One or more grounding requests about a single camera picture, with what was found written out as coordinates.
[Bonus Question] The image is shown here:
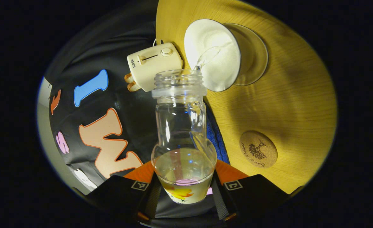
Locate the cream ceramic teacup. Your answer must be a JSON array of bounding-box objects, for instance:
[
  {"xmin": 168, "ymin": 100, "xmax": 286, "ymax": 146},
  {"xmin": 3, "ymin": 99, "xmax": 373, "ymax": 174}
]
[{"xmin": 184, "ymin": 19, "xmax": 260, "ymax": 92}]

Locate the blue folded towel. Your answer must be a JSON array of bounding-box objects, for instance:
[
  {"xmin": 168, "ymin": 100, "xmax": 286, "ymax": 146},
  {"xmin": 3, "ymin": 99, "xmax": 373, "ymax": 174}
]
[{"xmin": 204, "ymin": 98, "xmax": 230, "ymax": 165}]

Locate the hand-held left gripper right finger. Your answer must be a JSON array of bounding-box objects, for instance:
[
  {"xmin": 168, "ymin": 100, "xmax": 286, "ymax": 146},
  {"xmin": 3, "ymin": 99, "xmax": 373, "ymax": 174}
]
[{"xmin": 212, "ymin": 159, "xmax": 301, "ymax": 222}]

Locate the round cork coaster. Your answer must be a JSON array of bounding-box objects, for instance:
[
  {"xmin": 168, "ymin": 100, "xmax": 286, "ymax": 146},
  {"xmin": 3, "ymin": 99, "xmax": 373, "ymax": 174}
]
[{"xmin": 239, "ymin": 130, "xmax": 278, "ymax": 168}]

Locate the black backdrop cloth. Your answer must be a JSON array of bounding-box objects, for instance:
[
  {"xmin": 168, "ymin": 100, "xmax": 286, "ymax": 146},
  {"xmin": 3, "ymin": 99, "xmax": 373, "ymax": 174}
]
[{"xmin": 44, "ymin": 3, "xmax": 187, "ymax": 203}]

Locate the cream toaster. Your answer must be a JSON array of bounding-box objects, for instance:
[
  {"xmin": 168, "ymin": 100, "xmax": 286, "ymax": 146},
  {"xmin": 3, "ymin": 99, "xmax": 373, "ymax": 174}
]
[{"xmin": 127, "ymin": 42, "xmax": 184, "ymax": 92}]

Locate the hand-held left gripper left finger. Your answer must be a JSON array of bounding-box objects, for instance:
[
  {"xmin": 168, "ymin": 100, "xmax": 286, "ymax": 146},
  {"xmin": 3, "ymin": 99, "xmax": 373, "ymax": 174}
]
[{"xmin": 85, "ymin": 161, "xmax": 161, "ymax": 222}]

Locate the cream ceramic saucer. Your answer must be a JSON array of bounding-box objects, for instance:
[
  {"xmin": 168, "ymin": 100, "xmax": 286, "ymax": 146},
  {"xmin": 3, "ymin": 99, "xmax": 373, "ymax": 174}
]
[{"xmin": 234, "ymin": 23, "xmax": 269, "ymax": 86}]

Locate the clear plastic water bottle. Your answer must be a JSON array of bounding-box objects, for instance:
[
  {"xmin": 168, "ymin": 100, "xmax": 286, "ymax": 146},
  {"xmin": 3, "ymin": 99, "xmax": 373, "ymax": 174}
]
[{"xmin": 151, "ymin": 70, "xmax": 217, "ymax": 205}]

